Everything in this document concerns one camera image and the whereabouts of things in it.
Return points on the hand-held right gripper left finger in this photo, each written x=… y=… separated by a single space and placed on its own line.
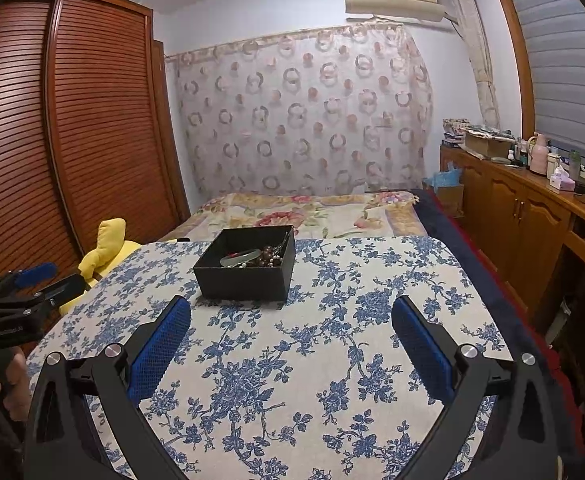
x=160 y=350

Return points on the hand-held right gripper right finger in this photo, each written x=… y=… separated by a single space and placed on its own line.
x=422 y=350

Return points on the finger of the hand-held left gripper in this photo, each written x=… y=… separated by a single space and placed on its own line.
x=57 y=292
x=32 y=274

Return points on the black jewelry box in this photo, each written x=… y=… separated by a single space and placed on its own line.
x=242 y=282

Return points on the person's left hand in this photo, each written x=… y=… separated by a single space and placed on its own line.
x=20 y=380

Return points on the yellow plush toy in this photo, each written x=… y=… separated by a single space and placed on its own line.
x=105 y=255

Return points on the dark blue blanket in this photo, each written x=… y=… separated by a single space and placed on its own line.
x=472 y=260

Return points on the pale bangle with red trim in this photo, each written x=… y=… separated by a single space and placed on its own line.
x=237 y=260

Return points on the blue floral tablecloth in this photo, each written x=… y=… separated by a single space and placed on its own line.
x=282 y=370

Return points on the brown slatted wardrobe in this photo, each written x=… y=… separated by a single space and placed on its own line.
x=87 y=135

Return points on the small cardboard box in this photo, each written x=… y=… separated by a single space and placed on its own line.
x=451 y=202

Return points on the wooden cabinet desk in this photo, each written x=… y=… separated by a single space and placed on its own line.
x=512 y=220

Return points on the blue plastic bag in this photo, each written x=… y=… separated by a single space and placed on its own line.
x=445 y=178

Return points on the pink floral bedspread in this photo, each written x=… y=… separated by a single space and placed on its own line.
x=282 y=215

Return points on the large cardboard box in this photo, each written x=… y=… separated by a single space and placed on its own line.
x=489 y=144

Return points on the pink tissue box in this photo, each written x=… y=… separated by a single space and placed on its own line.
x=561 y=180

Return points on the patterned fabric bag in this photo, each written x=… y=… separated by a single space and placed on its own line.
x=455 y=132

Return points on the pink thermos jug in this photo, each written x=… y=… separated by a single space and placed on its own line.
x=539 y=155

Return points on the green bottle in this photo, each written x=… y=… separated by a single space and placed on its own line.
x=573 y=165

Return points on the tied cream window curtain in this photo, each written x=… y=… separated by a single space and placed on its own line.
x=474 y=50

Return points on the grey window blind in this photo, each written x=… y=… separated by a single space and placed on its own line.
x=567 y=60

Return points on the wooden window frame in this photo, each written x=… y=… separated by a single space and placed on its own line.
x=514 y=60

